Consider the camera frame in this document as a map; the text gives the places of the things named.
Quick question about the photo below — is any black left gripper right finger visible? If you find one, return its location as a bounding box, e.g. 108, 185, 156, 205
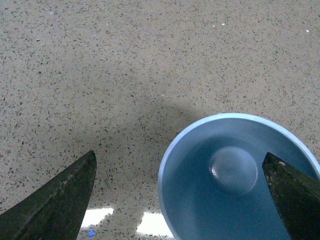
262, 152, 320, 240

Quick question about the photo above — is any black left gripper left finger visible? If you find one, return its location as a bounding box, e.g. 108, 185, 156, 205
0, 150, 97, 240

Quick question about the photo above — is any blue plastic cup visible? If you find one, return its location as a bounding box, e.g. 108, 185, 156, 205
158, 113, 320, 240

